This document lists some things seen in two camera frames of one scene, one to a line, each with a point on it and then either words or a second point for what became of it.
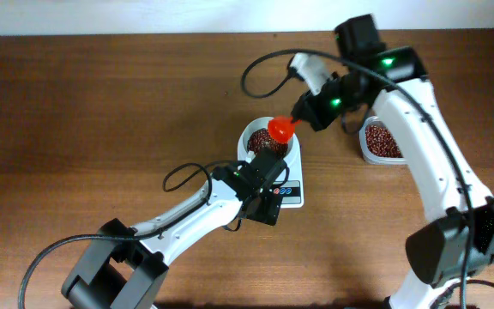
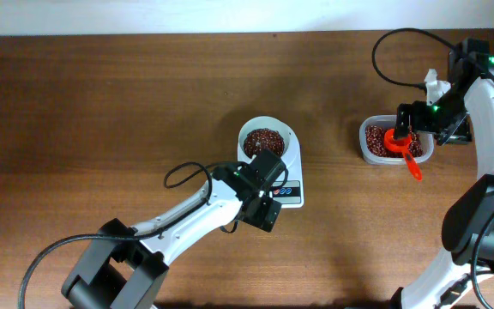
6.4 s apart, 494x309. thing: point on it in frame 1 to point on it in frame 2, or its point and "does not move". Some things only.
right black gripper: [305, 113] to [404, 118]
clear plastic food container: [377, 145] does not move
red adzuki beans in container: [380, 142] does not move
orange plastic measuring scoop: [281, 128] to [404, 146]
